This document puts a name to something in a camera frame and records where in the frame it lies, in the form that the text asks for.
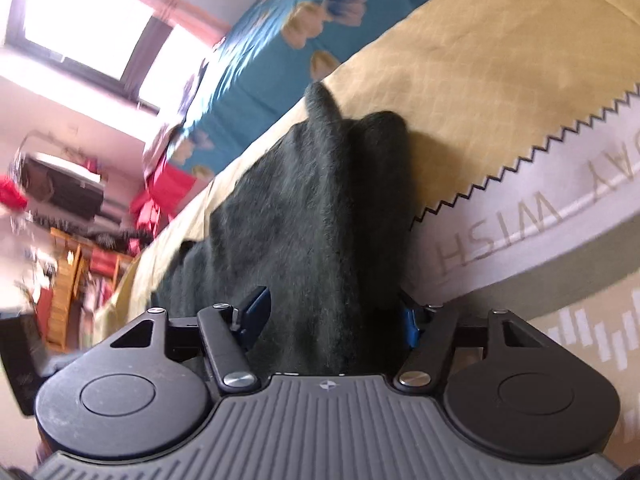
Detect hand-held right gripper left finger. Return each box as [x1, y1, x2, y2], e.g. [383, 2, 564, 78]
[109, 285, 273, 393]

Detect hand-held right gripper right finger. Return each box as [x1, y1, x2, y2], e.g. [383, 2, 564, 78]
[393, 290, 542, 393]

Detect dark green knit sweater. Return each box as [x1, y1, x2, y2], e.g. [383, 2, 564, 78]
[152, 81, 417, 377]

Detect dark hanging clothes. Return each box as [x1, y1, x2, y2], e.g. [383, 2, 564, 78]
[19, 152, 109, 222]

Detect white crumpled clothes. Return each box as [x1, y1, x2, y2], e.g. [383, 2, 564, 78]
[142, 60, 212, 177]

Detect wooden shelf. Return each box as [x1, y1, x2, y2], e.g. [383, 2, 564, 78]
[30, 227, 137, 352]

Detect red cloth pile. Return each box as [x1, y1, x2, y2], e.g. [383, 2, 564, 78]
[0, 174, 30, 212]

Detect yellow beige patchwork quilt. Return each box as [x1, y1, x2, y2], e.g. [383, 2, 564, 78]
[92, 0, 640, 443]

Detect blue floral bedsheet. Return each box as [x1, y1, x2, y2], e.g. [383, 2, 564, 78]
[164, 0, 488, 181]

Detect window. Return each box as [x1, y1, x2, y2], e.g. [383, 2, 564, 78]
[4, 0, 223, 112]

